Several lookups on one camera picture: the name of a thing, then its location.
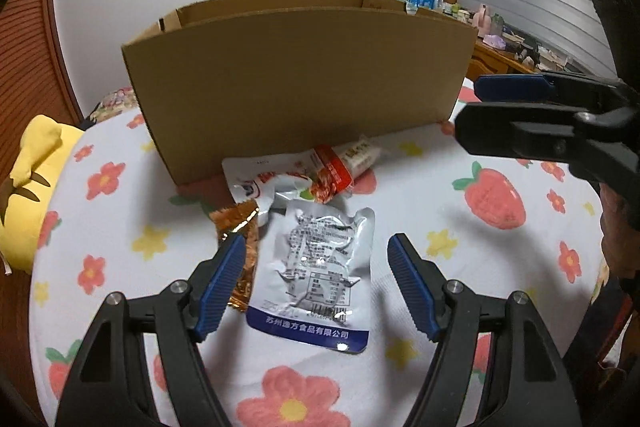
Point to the orange foil snack packet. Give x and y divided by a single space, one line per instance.
235 219

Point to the red and white snack sachet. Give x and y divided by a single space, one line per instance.
335 172

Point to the white and red snack pouch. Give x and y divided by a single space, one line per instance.
245 177

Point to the purple cloth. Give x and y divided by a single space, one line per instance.
493 41

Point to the brown louvred wooden wardrobe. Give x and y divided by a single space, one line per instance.
40 57

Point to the cardboard box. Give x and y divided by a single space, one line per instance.
300 97

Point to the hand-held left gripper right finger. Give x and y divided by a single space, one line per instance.
411 283

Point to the silver snack pouch blue band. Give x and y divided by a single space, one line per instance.
310 267

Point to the person's right hand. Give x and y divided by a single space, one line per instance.
620 237

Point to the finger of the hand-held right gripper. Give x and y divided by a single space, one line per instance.
515 129
510 88

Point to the yellow plush toy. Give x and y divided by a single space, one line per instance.
30 187

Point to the small black tripod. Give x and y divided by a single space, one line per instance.
528 53

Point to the patterned bedding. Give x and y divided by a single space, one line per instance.
110 104

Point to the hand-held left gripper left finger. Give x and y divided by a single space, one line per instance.
222 288

